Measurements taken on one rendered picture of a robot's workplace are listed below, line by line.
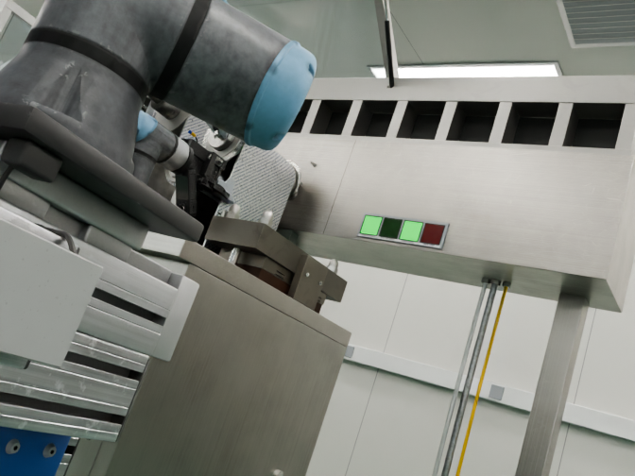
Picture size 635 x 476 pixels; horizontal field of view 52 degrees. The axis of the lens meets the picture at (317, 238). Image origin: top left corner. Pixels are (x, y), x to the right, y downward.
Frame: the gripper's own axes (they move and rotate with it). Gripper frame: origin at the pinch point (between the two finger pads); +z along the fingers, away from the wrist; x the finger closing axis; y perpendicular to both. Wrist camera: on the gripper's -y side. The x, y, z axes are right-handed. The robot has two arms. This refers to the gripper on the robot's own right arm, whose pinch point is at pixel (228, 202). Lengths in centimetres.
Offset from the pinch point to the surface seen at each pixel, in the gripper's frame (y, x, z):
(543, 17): 171, -4, 151
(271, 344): -30.3, -26.0, 2.3
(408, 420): -29, 55, 262
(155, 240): -20.9, -18.4, -32.5
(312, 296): -15.1, -21.9, 16.7
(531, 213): 18, -65, 30
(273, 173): 14.3, -0.3, 11.6
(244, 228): -7.9, -14.7, -7.0
